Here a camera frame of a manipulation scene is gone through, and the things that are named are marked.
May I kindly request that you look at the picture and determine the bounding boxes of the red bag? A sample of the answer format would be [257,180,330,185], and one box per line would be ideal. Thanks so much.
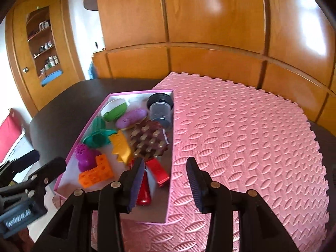
[1,108,26,163]

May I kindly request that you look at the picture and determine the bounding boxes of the black grey cylinder container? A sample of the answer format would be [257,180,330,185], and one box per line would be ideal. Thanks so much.
[147,93,174,129]

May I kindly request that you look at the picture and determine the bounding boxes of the red block toy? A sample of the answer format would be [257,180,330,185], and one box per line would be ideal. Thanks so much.
[136,158,170,206]

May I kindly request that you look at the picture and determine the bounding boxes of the purple perforated ball toy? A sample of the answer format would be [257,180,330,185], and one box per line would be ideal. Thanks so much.
[75,143,101,172]

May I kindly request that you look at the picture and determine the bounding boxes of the wooden shelf cabinet with items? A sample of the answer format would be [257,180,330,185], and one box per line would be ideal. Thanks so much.
[5,0,84,117]

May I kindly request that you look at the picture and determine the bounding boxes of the black padded massage table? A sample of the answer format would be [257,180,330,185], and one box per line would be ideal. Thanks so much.
[29,79,161,165]

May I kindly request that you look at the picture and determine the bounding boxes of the lilac oval patterned toy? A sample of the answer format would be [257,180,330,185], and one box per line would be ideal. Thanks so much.
[115,108,147,130]

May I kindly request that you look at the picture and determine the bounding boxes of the yellow orange toy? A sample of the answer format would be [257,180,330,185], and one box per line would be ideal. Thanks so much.
[109,130,133,165]

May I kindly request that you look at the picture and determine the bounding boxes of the pink foam puzzle mat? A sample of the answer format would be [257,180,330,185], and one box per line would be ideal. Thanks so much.
[122,73,329,251]

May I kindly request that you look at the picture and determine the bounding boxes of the green white round toy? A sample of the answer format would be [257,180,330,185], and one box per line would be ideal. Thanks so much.
[100,98,128,122]

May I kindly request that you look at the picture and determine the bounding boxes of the pink white shallow box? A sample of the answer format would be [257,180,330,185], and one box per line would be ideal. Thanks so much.
[54,90,173,224]

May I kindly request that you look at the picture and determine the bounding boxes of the wooden wall cabinet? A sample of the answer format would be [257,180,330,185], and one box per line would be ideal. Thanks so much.
[93,0,335,132]

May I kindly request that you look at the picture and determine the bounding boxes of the teal green cup toy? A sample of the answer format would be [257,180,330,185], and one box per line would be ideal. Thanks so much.
[82,117,117,149]

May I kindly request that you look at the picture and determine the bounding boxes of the orange building block piece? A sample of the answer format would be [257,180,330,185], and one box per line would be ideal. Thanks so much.
[78,154,114,188]

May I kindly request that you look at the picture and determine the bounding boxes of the brown spiky ball toy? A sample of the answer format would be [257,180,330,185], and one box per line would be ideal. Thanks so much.
[129,120,170,161]

